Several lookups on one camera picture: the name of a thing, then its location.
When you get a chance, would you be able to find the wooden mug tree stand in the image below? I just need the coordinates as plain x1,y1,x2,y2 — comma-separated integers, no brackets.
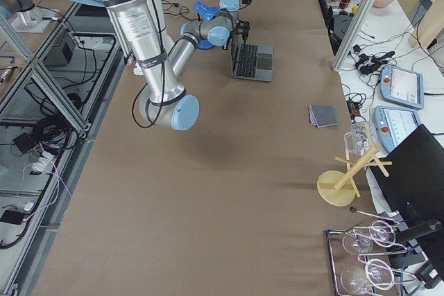
316,143,393,207

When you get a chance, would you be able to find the metal glass rack tray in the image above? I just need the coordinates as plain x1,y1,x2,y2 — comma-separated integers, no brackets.
326,229,418,295

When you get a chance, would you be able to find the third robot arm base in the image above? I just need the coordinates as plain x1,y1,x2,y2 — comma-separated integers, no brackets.
1,0,51,33

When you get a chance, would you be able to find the black cable bundle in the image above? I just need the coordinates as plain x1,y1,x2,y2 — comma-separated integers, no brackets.
13,115,79,158

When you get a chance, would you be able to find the lower wine glass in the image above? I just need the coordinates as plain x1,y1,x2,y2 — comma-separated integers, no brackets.
340,259,395,295

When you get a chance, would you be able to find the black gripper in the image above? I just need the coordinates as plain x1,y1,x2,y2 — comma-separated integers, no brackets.
234,20,250,40

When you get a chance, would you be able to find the upper teach pendant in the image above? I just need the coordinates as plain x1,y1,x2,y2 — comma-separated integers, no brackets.
379,64,424,110

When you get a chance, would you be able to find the aluminium frame post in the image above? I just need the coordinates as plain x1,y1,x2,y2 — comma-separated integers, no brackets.
332,0,375,72

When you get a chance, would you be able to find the grey laptop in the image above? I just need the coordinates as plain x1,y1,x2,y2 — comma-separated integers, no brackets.
231,42,274,82

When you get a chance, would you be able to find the upper wine glass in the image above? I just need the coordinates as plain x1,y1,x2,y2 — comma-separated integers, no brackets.
342,220,395,256

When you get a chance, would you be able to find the clear glass mug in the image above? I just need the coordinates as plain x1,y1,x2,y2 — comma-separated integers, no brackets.
344,121,379,156

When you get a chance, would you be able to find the teach pendant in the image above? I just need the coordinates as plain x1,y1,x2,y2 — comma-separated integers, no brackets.
373,106,421,153
379,64,424,110

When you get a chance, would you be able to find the lower teach pendant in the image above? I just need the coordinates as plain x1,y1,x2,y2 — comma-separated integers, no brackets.
373,106,421,153

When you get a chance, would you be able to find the grey folded cloth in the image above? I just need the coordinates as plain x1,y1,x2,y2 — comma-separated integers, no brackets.
308,105,339,128

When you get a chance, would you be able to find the wine glass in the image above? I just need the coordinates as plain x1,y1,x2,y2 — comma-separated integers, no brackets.
342,220,395,256
340,259,395,295

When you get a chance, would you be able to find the black monitor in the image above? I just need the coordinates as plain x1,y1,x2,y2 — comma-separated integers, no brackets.
371,124,443,275

